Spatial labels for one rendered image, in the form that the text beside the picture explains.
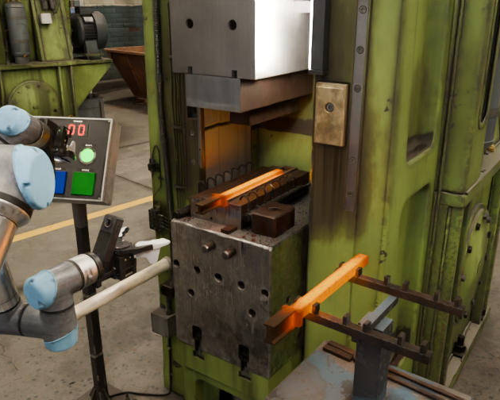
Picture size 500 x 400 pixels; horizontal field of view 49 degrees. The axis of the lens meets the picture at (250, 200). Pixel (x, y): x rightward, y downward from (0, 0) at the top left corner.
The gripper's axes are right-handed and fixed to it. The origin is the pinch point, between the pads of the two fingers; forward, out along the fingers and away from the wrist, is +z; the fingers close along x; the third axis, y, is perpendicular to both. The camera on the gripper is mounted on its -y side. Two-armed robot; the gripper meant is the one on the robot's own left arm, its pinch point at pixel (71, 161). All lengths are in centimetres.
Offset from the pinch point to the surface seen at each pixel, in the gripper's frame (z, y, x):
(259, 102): -3, 20, -58
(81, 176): 9.5, -2.8, 0.7
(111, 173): 14.9, -0.1, -7.1
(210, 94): -7.9, 20.0, -43.9
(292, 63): -2, 32, -66
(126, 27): 745, 428, 321
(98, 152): 10.3, 5.6, -3.8
